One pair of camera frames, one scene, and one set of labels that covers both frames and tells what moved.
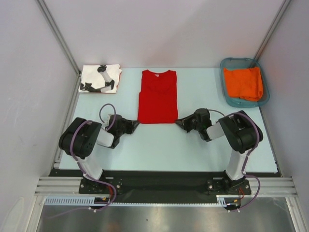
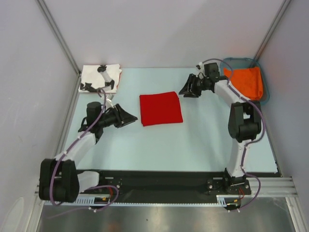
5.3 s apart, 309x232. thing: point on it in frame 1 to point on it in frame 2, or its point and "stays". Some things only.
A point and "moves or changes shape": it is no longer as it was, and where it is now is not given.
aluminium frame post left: (46, 10) stays
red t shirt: (157, 99) moves or changes shape
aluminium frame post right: (280, 14) stays
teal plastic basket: (241, 63) stays
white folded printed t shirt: (100, 78) stays
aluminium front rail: (273, 186) stays
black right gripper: (184, 122) to (186, 89)
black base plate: (161, 187) stays
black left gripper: (132, 124) to (128, 118)
